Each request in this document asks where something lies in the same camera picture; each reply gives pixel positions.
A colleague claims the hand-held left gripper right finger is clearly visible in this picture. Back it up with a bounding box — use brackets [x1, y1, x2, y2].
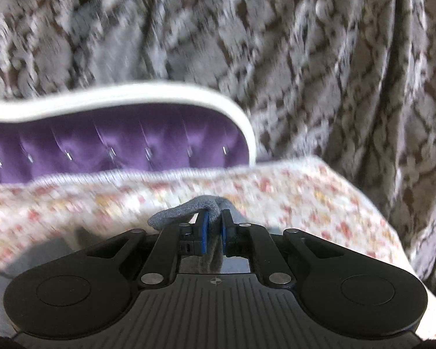
[221, 209, 344, 286]

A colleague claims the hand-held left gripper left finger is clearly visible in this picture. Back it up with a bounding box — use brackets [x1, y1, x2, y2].
[83, 211, 209, 286]

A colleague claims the grey towel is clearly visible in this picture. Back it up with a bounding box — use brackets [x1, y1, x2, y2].
[147, 195, 248, 274]

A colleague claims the floral sofa cover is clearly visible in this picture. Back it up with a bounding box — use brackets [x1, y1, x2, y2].
[0, 156, 436, 339]

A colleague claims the brown damask curtain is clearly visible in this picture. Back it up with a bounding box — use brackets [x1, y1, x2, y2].
[0, 0, 436, 292]

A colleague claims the purple tufted sofa white frame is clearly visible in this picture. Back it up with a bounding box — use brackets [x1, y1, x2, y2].
[0, 82, 258, 184]

